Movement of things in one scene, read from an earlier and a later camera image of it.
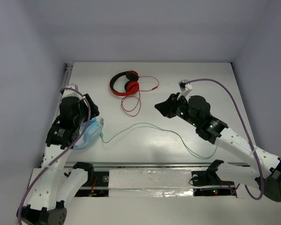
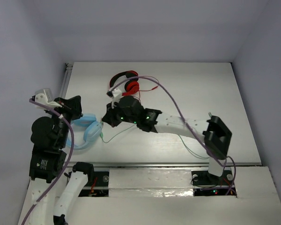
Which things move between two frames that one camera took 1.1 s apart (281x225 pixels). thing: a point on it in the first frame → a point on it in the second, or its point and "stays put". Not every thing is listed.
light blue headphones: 92,133 stays put
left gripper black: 90,106 → 70,106
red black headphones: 131,87 stays put
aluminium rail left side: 67,75 stays put
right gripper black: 167,108 → 111,116
